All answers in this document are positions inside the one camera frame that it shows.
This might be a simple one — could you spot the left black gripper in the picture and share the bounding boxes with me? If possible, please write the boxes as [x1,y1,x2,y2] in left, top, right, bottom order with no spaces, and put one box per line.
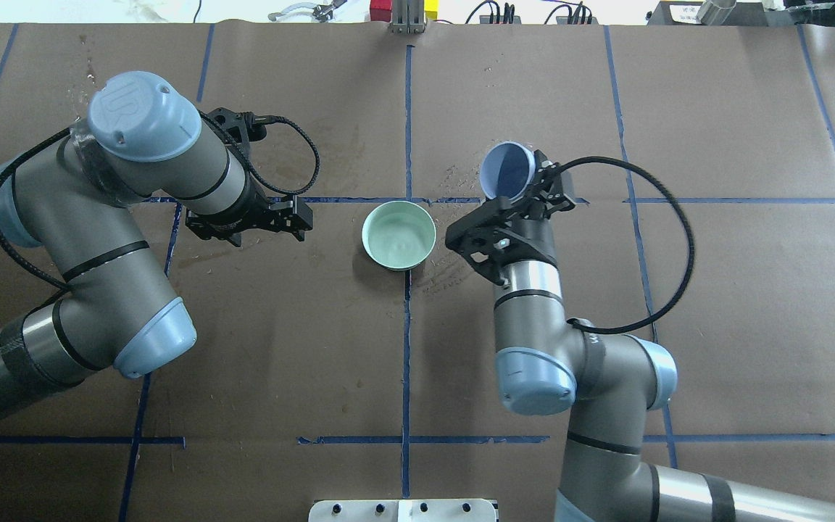
[186,191,314,245]

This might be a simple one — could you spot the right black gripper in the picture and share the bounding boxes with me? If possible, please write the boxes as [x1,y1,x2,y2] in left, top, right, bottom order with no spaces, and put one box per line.
[445,197,559,285]

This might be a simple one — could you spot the light blue plastic cup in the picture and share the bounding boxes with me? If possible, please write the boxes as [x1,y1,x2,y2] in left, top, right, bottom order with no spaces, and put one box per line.
[478,141,537,202]

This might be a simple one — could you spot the mint green bowl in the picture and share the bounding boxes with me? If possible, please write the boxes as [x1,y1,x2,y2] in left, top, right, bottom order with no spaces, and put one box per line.
[361,201,437,271]

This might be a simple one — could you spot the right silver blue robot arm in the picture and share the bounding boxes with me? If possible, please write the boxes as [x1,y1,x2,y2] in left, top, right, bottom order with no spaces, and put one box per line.
[445,197,835,521]

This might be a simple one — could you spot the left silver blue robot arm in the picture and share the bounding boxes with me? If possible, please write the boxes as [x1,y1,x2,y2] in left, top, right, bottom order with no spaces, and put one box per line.
[0,70,320,420]

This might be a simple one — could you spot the yellow block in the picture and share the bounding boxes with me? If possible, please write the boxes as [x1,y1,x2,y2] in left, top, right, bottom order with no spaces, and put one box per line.
[424,0,441,21]

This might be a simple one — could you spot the steel tumbler cup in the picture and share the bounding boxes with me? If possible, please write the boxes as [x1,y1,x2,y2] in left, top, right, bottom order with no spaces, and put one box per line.
[695,0,738,26]

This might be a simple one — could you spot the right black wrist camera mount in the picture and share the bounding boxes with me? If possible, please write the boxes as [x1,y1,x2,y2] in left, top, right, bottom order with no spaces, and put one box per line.
[527,149,576,220]

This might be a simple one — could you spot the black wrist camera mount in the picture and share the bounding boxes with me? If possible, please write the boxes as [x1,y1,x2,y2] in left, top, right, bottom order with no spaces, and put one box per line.
[203,108,267,158]
[527,149,576,220]

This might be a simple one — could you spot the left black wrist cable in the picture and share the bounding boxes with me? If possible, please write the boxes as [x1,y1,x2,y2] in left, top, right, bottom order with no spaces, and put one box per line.
[229,115,321,198]

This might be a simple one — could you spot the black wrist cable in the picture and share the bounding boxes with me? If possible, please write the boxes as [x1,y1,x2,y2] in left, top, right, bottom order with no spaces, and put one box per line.
[548,156,697,336]
[229,115,321,198]

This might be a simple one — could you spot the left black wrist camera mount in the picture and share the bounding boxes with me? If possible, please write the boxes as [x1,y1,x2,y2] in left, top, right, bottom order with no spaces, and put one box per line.
[203,108,267,158]

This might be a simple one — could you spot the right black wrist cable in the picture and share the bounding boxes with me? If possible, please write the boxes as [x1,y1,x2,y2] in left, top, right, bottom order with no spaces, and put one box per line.
[548,156,697,336]

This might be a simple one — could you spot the aluminium frame post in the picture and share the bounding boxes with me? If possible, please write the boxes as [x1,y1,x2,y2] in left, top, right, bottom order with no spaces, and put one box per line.
[390,0,427,34]

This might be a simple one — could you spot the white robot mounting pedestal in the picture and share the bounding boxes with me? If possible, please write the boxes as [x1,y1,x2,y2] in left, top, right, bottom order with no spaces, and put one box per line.
[308,498,500,521]

